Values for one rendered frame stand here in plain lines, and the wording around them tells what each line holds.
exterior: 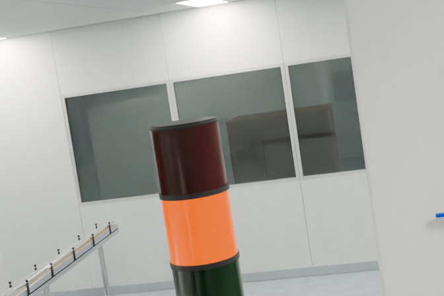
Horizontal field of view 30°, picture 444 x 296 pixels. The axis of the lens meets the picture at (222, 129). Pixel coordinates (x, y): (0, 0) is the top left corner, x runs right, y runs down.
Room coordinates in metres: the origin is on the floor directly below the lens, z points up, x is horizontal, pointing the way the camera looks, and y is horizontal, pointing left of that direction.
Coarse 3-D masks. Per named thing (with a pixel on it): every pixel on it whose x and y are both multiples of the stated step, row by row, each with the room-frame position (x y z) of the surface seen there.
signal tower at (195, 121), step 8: (176, 120) 0.61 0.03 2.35; (184, 120) 0.59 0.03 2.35; (192, 120) 0.58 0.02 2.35; (200, 120) 0.57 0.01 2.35; (208, 120) 0.57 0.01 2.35; (216, 120) 0.58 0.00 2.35; (152, 128) 0.58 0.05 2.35; (160, 128) 0.57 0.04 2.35; (168, 128) 0.56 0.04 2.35; (176, 128) 0.56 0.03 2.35; (200, 192) 0.56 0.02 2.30; (208, 192) 0.56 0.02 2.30; (216, 192) 0.57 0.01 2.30; (168, 200) 0.57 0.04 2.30; (176, 200) 0.56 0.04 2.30; (232, 256) 0.57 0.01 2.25; (208, 264) 0.56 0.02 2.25; (216, 264) 0.56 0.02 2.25; (224, 264) 0.57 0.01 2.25
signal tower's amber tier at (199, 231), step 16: (224, 192) 0.57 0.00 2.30; (176, 208) 0.57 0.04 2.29; (192, 208) 0.56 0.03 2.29; (208, 208) 0.56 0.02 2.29; (224, 208) 0.57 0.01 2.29; (176, 224) 0.57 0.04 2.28; (192, 224) 0.56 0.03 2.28; (208, 224) 0.56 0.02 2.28; (224, 224) 0.57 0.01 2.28; (176, 240) 0.57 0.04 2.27; (192, 240) 0.56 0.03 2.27; (208, 240) 0.56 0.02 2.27; (224, 240) 0.57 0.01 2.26; (176, 256) 0.57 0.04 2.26; (192, 256) 0.56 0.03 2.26; (208, 256) 0.56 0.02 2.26; (224, 256) 0.57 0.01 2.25
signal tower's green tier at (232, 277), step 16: (176, 272) 0.57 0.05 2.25; (192, 272) 0.56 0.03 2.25; (208, 272) 0.56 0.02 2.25; (224, 272) 0.57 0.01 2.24; (240, 272) 0.58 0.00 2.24; (176, 288) 0.58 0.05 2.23; (192, 288) 0.56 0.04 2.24; (208, 288) 0.56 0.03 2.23; (224, 288) 0.56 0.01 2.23; (240, 288) 0.58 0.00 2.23
